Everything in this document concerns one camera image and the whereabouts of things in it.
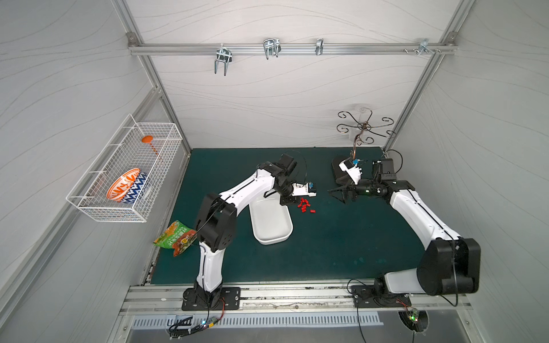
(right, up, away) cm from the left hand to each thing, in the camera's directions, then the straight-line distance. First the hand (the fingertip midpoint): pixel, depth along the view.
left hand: (298, 198), depth 87 cm
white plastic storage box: (-12, -11, +5) cm, 16 cm away
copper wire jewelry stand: (+27, +29, -1) cm, 39 cm away
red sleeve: (+1, +1, -10) cm, 10 cm away
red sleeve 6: (+7, -7, +9) cm, 13 cm away
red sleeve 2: (+5, -3, +11) cm, 12 cm away
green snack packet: (-49, -15, -3) cm, 51 cm away
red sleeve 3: (+1, -5, +11) cm, 12 cm away
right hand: (+14, +6, -5) cm, 16 cm away
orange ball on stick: (-57, +23, -9) cm, 62 cm away
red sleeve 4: (+4, -5, +11) cm, 12 cm away
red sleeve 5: (+3, -7, +8) cm, 11 cm away
